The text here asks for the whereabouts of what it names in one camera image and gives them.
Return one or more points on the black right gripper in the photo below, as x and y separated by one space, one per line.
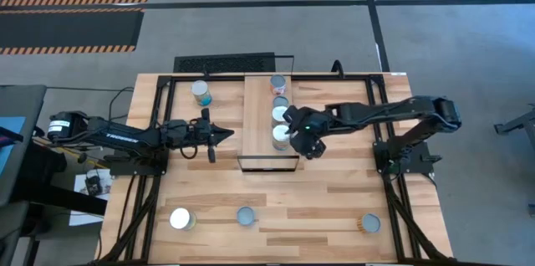
315 121

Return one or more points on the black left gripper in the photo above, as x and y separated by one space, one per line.
184 134

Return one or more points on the tomato tin can teal label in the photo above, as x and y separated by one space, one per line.
280 134

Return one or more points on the tin can teal yellow label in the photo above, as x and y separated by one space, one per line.
278 114

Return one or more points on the tin can teal green label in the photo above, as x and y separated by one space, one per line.
200 88

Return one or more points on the short blue chevron tin can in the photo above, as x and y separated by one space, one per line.
245 215

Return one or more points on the tin can orange yellow label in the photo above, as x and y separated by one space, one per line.
180 218

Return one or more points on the tin can orange striped label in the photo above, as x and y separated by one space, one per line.
371 223

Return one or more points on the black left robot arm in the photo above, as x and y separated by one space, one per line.
117 136

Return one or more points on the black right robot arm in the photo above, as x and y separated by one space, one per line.
376 111

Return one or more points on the short silver tin can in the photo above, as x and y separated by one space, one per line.
281 101

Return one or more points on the black floor grille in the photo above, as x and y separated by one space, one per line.
221 64

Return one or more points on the black floor tape line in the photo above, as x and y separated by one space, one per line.
251 4
372 6

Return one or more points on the small black device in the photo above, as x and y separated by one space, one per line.
94 185

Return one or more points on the white paper sheet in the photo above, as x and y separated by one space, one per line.
81 182

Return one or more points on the black equipment stand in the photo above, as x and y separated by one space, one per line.
42 182

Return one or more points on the blue panel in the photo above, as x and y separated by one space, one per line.
10 140

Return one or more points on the black stand leg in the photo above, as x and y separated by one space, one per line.
518 126

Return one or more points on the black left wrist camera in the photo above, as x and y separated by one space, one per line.
198 126

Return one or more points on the black aluminium table frame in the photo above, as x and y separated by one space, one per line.
355 78

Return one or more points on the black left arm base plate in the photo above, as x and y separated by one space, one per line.
138 169

